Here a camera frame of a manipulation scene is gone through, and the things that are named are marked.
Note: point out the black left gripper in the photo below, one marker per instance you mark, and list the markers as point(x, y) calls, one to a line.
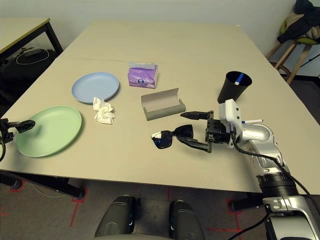
point(6, 127)

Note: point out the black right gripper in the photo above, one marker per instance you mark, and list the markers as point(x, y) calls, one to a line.
point(217, 132)

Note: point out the light green plate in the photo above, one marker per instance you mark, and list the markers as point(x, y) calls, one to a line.
point(50, 130)

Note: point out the black sunglasses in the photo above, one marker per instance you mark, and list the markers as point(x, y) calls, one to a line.
point(163, 141)

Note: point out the grey glasses case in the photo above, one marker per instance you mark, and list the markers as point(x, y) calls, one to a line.
point(162, 113)

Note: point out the white tissue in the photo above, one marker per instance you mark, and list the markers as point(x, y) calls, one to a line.
point(103, 112)

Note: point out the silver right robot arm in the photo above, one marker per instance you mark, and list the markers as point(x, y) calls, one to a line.
point(260, 132)

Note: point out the black cup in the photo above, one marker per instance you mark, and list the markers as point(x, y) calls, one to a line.
point(230, 92)

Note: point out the black table foot with caster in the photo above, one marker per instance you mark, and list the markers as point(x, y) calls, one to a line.
point(245, 203)
point(10, 181)
point(62, 187)

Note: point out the blue marker with white end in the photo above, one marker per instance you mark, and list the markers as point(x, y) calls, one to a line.
point(239, 78)

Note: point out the grey power adapter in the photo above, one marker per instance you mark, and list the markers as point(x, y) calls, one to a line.
point(31, 51)

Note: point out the purple tissue pack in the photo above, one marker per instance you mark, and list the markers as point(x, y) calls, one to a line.
point(142, 77)

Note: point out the light blue plate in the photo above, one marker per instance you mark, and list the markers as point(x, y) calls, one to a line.
point(92, 86)

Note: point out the dark grey robot right leg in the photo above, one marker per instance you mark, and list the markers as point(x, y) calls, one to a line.
point(187, 222)

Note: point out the dark grey robot leg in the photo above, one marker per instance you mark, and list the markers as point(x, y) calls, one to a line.
point(187, 222)
point(117, 217)

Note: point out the dark grey robot left leg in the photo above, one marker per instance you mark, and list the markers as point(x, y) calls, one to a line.
point(117, 217)

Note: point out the wooden stool with green seat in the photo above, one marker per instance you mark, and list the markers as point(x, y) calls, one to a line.
point(300, 57)

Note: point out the beige fleece garment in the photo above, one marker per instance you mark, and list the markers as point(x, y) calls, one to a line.
point(291, 20)

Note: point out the black jacket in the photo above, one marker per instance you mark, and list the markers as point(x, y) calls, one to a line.
point(300, 27)

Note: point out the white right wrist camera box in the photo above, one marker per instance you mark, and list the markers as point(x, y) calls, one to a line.
point(228, 110)

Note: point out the beige side table black frame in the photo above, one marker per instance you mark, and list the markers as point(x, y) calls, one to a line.
point(15, 30)

